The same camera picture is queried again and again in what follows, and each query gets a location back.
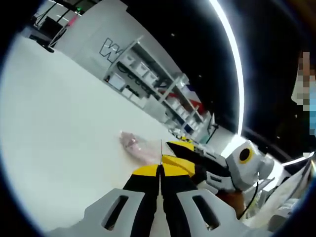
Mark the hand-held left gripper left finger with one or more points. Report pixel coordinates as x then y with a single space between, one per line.
118 212

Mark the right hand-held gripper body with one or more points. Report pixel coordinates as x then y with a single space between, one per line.
247 172

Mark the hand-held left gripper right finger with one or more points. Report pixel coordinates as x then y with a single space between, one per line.
197 217

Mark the clear resealable bag pink contents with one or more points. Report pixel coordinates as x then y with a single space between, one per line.
138 148

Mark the person's right hand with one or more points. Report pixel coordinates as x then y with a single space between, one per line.
234 201

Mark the grey metal storage rack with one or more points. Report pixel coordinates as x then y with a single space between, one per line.
173 89

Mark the long ceiling light strip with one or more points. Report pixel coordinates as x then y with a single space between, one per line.
240 81

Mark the group of white storage bins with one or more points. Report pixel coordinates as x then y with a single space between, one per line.
142 69

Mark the flat black device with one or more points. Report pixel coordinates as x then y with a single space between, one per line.
49 49

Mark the thin tripod stand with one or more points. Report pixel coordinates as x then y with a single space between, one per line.
60 34

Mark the pink hanging object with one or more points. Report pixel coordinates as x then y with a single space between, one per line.
71 21

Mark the black cabinet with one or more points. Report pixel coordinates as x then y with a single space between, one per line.
50 26

